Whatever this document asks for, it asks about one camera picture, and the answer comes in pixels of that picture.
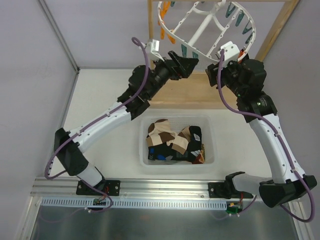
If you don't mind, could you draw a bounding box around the white plastic sock hanger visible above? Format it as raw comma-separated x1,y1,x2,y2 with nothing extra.
155,0,257,63

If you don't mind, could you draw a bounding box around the beige brown patterned sock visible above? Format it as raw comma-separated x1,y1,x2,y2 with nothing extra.
146,119,191,155

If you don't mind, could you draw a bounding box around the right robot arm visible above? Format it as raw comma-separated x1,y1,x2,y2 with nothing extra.
206,59,317,208

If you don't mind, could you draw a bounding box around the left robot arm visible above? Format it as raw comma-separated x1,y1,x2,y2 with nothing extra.
54,51,199,195

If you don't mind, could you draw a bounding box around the wooden hanger stand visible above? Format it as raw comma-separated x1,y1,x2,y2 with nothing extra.
150,0,300,110

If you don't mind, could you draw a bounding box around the white plastic laundry basket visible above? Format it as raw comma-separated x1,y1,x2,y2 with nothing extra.
139,114,218,175

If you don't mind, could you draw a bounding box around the orange clothespin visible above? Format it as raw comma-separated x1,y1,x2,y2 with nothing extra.
159,1,176,44

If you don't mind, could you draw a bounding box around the black sock with label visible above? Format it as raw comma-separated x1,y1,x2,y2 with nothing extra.
172,125,205,164

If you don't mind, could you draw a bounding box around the black blue patterned sock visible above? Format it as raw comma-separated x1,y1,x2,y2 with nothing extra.
148,143,175,161

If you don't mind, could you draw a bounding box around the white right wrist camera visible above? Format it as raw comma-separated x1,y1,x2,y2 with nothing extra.
219,41,240,63

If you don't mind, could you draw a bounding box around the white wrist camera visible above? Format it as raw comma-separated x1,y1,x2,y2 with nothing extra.
219,41,240,63
145,39,164,62

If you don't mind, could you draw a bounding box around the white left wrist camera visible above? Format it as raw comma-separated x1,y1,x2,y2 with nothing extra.
145,39,164,62

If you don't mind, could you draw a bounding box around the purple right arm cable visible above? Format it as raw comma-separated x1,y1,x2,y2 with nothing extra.
216,49,316,223

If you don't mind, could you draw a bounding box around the aluminium mounting rail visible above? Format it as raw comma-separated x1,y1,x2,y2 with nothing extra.
30,177,214,200

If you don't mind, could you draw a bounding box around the white slotted cable duct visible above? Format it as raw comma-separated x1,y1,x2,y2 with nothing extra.
41,197,227,211

